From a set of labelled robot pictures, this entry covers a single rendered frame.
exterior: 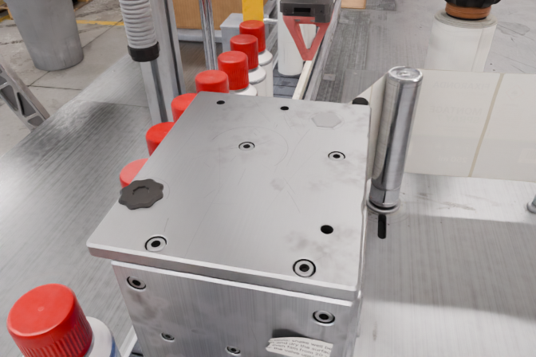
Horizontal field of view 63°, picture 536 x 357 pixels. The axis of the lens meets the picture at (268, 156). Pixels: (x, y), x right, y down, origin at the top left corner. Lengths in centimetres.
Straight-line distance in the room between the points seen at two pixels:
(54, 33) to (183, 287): 320
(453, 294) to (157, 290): 38
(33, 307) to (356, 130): 19
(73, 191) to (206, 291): 59
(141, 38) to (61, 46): 288
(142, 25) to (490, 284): 47
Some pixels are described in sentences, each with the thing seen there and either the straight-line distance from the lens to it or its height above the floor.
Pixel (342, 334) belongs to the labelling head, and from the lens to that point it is 19.
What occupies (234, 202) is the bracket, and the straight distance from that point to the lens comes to 19.
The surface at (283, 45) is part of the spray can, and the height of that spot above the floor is 95.
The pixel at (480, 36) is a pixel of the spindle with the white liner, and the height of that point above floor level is 105.
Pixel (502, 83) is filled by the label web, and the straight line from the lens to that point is 55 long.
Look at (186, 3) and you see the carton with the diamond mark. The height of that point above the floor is 92.
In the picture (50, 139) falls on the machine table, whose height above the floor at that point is 83.
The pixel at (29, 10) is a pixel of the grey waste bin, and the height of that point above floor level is 43.
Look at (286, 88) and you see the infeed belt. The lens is 87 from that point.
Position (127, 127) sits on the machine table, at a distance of 89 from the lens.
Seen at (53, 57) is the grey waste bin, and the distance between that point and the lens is 341.
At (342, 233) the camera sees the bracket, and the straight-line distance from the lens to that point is 18.
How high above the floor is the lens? 127
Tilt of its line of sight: 36 degrees down
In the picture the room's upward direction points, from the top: 2 degrees counter-clockwise
